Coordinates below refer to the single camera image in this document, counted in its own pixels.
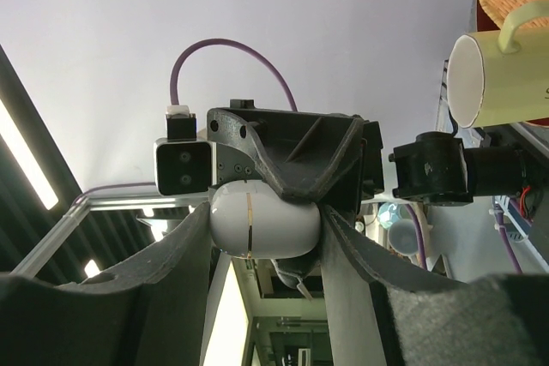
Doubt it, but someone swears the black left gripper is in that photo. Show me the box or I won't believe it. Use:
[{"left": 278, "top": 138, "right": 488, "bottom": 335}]
[{"left": 207, "top": 99, "right": 384, "bottom": 300}]

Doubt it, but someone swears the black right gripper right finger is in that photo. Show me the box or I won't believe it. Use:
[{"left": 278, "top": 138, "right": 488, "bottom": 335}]
[{"left": 320, "top": 206, "right": 548, "bottom": 365}]

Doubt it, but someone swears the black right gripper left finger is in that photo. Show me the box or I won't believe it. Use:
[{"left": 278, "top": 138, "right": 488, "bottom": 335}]
[{"left": 1, "top": 202, "right": 212, "bottom": 365}]

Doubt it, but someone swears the white oval charging case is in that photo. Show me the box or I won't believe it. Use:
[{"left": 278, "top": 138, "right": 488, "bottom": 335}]
[{"left": 210, "top": 180, "right": 321, "bottom": 260}]

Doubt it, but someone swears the pale green mug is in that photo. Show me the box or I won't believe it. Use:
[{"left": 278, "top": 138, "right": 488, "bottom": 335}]
[{"left": 446, "top": 0, "right": 548, "bottom": 128}]

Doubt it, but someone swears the dark red round tray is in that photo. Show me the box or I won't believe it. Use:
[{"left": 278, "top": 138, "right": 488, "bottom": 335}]
[{"left": 476, "top": 1, "right": 549, "bottom": 129}]

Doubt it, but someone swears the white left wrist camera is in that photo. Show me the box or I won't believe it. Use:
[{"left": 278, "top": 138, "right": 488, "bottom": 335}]
[{"left": 154, "top": 105, "right": 213, "bottom": 196}]

